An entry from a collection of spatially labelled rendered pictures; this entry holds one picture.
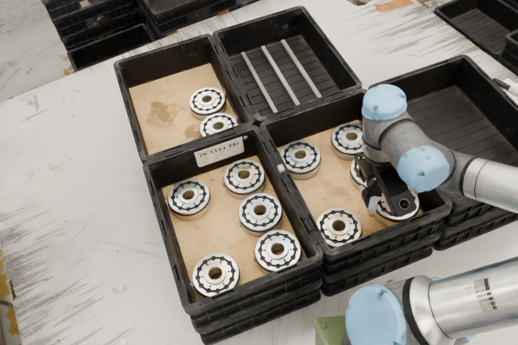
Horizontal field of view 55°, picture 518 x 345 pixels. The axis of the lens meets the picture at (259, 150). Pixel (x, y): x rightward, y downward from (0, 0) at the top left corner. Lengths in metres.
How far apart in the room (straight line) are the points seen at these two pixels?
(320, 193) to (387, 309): 0.50
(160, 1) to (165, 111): 1.12
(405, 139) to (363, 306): 0.28
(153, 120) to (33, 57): 1.93
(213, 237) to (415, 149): 0.55
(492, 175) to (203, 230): 0.64
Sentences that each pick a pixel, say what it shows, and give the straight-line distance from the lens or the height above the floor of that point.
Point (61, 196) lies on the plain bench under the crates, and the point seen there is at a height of 0.70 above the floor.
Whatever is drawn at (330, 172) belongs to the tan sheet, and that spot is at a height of 0.83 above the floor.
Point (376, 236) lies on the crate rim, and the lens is 1.07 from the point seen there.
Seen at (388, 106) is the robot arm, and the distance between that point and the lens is 0.88.
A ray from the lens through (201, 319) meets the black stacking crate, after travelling 1.09.
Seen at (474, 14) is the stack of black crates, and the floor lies 0.27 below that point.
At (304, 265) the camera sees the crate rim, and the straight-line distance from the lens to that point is 1.03.
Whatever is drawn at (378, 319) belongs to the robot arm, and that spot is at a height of 1.10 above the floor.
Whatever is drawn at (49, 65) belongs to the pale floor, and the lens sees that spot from 3.19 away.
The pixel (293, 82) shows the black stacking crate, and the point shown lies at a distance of 1.49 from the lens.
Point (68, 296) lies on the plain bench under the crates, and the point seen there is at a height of 0.70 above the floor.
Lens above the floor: 1.86
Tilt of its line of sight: 51 degrees down
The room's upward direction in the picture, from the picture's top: 8 degrees counter-clockwise
